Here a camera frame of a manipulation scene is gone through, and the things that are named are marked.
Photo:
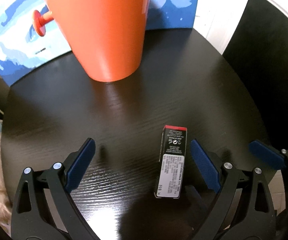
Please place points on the white door frame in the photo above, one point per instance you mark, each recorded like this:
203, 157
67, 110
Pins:
216, 12

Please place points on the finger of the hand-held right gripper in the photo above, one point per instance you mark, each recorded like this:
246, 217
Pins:
266, 153

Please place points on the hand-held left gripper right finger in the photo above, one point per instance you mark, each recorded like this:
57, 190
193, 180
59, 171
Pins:
206, 166

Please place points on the black box with red end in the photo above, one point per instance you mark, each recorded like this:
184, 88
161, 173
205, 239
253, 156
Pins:
171, 165

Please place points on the blue whale painting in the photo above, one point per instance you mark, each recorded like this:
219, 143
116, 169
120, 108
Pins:
9, 30

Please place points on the orange plastic bucket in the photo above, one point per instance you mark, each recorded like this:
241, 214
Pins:
104, 35

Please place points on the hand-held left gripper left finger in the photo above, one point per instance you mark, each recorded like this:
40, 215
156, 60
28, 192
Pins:
80, 166

